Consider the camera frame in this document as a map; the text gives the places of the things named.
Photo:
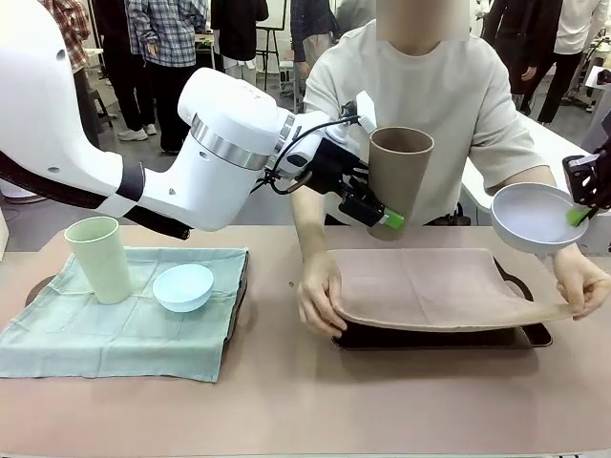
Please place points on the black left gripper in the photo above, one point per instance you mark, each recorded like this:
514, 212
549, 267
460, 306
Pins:
329, 167

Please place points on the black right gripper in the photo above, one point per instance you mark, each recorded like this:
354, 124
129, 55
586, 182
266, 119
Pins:
594, 181

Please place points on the brown cup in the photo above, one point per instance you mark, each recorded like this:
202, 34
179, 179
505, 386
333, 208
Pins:
398, 181

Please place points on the grey white bowl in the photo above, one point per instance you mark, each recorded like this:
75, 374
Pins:
534, 219

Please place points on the beige cloth mat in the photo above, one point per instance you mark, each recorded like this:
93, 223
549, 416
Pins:
420, 286

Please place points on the light blue bowl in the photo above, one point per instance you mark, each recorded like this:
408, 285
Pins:
183, 291

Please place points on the pale green cup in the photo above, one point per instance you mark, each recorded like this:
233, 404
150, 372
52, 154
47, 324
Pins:
102, 267

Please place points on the green cloth mat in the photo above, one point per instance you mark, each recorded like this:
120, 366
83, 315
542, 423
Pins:
119, 339

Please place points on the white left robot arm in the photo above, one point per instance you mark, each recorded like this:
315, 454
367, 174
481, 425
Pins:
229, 181

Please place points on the person's right forearm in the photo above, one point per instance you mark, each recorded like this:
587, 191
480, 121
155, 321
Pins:
310, 224

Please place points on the dark brown serving tray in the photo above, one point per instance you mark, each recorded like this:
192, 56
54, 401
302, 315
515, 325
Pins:
429, 339
238, 296

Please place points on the person's left hand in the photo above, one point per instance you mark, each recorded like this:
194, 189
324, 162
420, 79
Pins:
594, 291

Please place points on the person's right hand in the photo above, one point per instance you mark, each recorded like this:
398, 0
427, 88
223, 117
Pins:
317, 296

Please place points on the white side table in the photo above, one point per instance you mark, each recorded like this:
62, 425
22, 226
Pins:
568, 143

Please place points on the black bag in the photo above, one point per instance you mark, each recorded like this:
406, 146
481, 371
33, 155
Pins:
458, 217

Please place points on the person in pale T-shirt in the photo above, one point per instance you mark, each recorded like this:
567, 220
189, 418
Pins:
439, 95

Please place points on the person in khaki trousers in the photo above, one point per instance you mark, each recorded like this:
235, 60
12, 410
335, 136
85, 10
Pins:
310, 38

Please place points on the person in dark coat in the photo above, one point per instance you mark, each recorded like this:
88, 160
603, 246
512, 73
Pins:
520, 47

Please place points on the person in white shirt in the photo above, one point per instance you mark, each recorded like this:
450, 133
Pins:
573, 28

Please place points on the person in black top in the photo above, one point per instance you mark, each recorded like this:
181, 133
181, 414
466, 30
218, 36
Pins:
241, 33

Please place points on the person in blue plaid shirt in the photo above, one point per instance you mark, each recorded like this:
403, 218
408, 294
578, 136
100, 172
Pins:
167, 47

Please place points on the black step stool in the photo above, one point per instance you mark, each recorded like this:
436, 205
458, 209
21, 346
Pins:
102, 102

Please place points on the person in red plaid shirt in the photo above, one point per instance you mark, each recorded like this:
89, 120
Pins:
76, 38

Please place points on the white box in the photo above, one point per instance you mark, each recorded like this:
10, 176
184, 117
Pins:
3, 238

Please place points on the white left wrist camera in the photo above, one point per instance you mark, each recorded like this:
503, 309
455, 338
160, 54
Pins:
366, 110

